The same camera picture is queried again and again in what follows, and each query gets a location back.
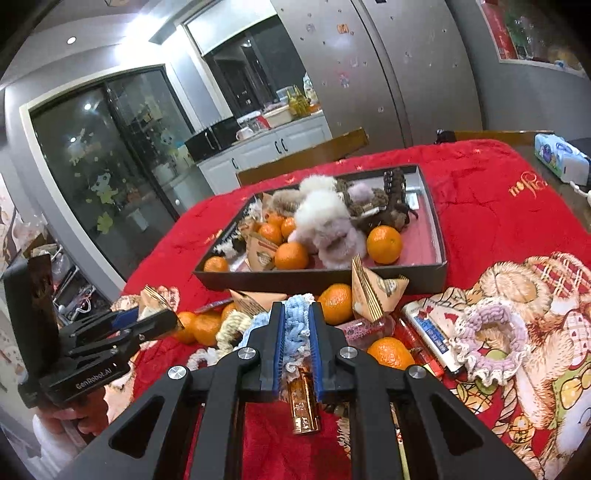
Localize person's left hand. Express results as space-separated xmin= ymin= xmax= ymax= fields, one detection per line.
xmin=39 ymin=397 xmax=109 ymax=437

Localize white kitchen cabinet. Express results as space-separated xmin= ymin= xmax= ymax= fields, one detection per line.
xmin=196 ymin=114 xmax=333 ymax=195

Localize glass sliding door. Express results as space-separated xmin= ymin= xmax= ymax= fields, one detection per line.
xmin=18 ymin=65 xmax=199 ymax=282

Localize beige fluffy scrunchie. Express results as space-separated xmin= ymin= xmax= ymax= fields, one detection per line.
xmin=270 ymin=190 xmax=308 ymax=217

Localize dark brown braided hair clip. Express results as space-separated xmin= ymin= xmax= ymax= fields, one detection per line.
xmin=383 ymin=168 xmax=407 ymax=217

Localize small lilac fluffy scrunchie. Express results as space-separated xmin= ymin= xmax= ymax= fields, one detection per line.
xmin=347 ymin=181 xmax=379 ymax=204

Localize dark box with pink inside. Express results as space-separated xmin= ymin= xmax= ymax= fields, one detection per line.
xmin=193 ymin=165 xmax=448 ymax=296

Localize white lace scrunchie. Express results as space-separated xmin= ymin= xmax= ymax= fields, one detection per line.
xmin=186 ymin=346 xmax=222 ymax=370

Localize cream knitted scrunchie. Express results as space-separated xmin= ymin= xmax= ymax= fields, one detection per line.
xmin=216 ymin=310 xmax=254 ymax=354

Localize tan snack packet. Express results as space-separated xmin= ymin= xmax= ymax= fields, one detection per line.
xmin=139 ymin=284 xmax=178 ymax=319
xmin=245 ymin=231 xmax=280 ymax=272
xmin=228 ymin=288 xmax=278 ymax=319
xmin=351 ymin=256 xmax=411 ymax=321

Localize black microwave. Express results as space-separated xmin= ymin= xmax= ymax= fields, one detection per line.
xmin=185 ymin=115 xmax=241 ymax=162

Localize blue knitted scrunchie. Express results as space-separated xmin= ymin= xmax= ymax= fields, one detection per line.
xmin=238 ymin=295 xmax=324 ymax=384

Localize blue white tissue pack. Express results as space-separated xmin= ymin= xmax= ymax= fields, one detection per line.
xmin=534 ymin=133 xmax=591 ymax=185

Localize pale pink fluffy scrunchie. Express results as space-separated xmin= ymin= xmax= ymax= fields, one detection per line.
xmin=287 ymin=222 xmax=368 ymax=268

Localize cream fluffy scrunchie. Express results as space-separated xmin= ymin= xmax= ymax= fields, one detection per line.
xmin=298 ymin=174 xmax=338 ymax=195

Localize wall niche shelf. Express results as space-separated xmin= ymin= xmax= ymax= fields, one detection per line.
xmin=478 ymin=0 xmax=587 ymax=77

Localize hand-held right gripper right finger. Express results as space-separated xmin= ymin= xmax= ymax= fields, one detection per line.
xmin=310 ymin=302 xmax=536 ymax=480

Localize brown knitted scrunchie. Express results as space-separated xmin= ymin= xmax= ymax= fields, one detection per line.
xmin=335 ymin=178 xmax=398 ymax=232

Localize white frilly scrunchie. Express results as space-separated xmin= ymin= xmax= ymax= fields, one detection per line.
xmin=240 ymin=200 xmax=264 ymax=224

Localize wooden chair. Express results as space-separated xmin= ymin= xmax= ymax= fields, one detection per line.
xmin=235 ymin=128 xmax=370 ymax=188
xmin=434 ymin=129 xmax=555 ymax=148

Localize black white scrunchie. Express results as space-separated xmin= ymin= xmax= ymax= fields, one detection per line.
xmin=213 ymin=231 xmax=247 ymax=257

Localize red printed blanket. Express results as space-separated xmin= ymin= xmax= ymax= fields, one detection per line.
xmin=104 ymin=138 xmax=591 ymax=480

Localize metal rack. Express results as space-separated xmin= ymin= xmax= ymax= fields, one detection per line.
xmin=46 ymin=249 xmax=116 ymax=324

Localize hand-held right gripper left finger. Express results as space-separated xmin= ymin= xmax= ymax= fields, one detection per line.
xmin=55 ymin=302 xmax=284 ymax=480

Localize wooden chair back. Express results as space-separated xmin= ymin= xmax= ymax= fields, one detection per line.
xmin=235 ymin=128 xmax=370 ymax=188

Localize yellow oil bottles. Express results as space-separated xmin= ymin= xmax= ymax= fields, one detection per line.
xmin=286 ymin=85 xmax=310 ymax=116

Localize white dish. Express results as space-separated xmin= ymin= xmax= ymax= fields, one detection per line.
xmin=265 ymin=108 xmax=294 ymax=129

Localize lilac knitted lace scrunchie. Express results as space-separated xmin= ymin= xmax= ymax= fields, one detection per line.
xmin=450 ymin=302 xmax=531 ymax=393

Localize steel refrigerator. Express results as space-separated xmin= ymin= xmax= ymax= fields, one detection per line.
xmin=270 ymin=0 xmax=485 ymax=155

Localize pink snack packet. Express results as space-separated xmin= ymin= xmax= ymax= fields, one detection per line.
xmin=337 ymin=318 xmax=397 ymax=352

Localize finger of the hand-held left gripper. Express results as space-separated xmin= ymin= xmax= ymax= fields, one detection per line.
xmin=60 ymin=307 xmax=141 ymax=340
xmin=65 ymin=308 xmax=181 ymax=365

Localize red white card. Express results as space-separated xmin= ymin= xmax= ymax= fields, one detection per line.
xmin=418 ymin=298 xmax=472 ymax=333

